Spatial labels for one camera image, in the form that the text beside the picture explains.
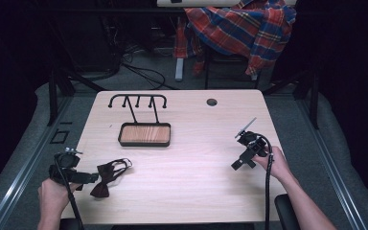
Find person's left hand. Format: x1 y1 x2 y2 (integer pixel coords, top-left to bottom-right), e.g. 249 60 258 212
37 178 81 222

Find red blue plaid shirt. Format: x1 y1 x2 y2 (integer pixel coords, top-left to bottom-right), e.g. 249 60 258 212
173 0 298 78

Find aluminium floor rail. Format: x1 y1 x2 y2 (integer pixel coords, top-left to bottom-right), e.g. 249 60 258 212
295 95 368 230
0 95 75 230

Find right hand-held gripper cable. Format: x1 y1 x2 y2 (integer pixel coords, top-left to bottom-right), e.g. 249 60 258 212
254 131 275 230

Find left hand-held gripper cable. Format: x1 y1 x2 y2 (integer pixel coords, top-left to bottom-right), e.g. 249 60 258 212
54 156 84 230

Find black metal stand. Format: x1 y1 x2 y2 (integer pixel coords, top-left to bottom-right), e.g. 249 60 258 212
262 68 321 130
46 63 107 127

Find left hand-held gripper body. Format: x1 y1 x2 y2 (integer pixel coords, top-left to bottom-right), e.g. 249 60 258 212
48 147 90 186

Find white desk leg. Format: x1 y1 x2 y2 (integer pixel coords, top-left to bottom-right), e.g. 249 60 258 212
174 57 185 82

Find dark brown bow tie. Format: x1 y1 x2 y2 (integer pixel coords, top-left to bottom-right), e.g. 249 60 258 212
89 157 134 198

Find black tape square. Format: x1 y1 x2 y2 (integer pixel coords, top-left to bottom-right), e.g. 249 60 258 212
49 128 70 145

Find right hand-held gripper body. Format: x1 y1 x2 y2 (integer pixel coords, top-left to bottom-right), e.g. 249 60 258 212
234 117 269 161

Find black chair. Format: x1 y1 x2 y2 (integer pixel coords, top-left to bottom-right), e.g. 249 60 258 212
203 44 264 90

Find black floor cables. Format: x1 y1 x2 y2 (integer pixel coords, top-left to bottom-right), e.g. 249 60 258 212
118 44 178 91

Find hand-held gripper cable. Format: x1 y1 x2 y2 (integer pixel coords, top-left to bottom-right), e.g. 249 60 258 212
54 156 84 230
254 131 275 230

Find black rack with wooden tray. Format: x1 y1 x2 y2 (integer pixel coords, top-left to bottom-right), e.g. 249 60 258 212
107 93 173 148

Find person's right hand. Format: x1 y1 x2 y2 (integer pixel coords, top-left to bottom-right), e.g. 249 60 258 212
252 146 294 184

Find black chair armrest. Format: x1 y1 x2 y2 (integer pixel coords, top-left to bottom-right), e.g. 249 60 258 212
58 218 85 230
274 194 302 230

